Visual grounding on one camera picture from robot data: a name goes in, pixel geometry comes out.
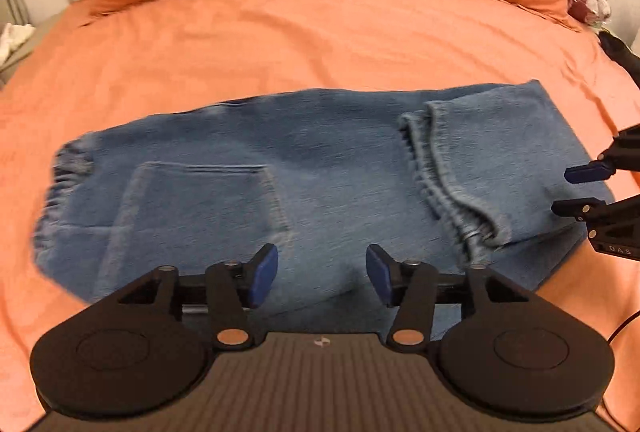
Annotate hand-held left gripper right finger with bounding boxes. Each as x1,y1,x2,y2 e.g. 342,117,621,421
366,243,531,349

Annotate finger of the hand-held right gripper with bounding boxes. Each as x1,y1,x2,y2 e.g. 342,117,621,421
551,196,640,229
564,124,640,185

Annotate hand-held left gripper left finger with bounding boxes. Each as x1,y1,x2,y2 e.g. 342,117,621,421
117,243,279,349

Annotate blue denim pants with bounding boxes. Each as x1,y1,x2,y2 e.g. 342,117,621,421
32,80,616,338

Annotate black jacket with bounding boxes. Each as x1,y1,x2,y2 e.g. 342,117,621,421
598,30,640,88

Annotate bed with orange sheet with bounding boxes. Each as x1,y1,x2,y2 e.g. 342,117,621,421
0,0,640,423

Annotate beige nightstand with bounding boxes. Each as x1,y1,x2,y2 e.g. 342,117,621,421
0,6,68,85

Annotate white crumpled cloth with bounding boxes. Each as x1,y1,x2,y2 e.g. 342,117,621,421
0,24,36,62

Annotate black cable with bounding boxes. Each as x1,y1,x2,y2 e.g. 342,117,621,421
606,309,640,345

